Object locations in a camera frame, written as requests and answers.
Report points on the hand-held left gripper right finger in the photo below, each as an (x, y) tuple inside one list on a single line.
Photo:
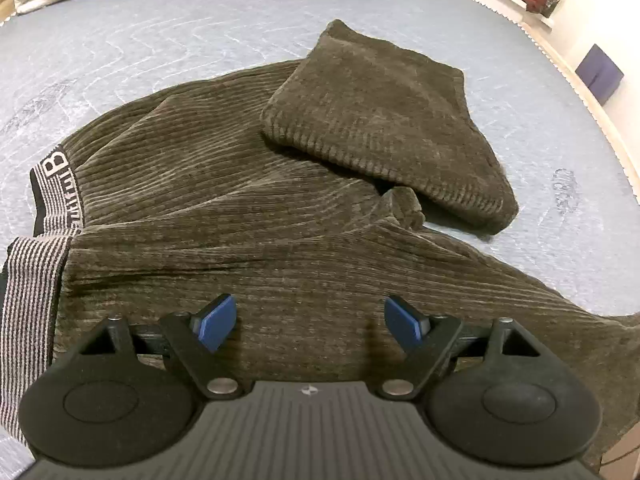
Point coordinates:
[(403, 321)]

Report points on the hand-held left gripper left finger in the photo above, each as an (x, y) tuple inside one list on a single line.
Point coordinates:
[(219, 321)]

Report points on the grey quilted mattress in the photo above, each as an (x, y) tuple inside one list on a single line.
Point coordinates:
[(150, 55)]

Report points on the purple box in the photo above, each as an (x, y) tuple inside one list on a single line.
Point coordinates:
[(599, 72)]

